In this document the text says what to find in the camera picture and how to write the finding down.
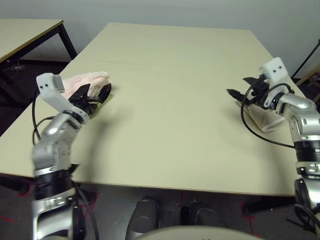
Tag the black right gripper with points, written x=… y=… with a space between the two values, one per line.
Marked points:
x=261 y=92

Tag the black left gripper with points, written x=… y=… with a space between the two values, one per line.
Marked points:
x=83 y=103

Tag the black tripod stand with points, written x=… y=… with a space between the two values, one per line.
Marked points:
x=306 y=60

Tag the black robot right foot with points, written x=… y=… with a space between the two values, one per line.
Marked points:
x=202 y=212

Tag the pale robot torso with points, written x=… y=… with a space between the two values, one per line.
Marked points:
x=195 y=235

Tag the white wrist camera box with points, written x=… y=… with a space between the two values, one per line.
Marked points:
x=47 y=83
x=276 y=68

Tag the beige table with black frame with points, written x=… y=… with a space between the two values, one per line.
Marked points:
x=22 y=32

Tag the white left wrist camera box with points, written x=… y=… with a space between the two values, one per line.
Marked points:
x=47 y=83

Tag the pink towel with white trim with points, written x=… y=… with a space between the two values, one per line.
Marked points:
x=85 y=78

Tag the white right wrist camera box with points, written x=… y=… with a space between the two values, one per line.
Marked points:
x=276 y=68

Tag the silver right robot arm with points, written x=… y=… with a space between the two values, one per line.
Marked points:
x=302 y=120

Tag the black robot foot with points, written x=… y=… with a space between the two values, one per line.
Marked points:
x=202 y=212
x=143 y=216

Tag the beige folded towel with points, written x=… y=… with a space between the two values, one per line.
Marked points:
x=262 y=120

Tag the black robot left foot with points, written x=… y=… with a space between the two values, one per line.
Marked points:
x=143 y=216

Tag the black table leg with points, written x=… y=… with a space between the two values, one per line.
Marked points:
x=267 y=203
x=15 y=186

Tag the green folded towel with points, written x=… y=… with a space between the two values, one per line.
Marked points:
x=106 y=99

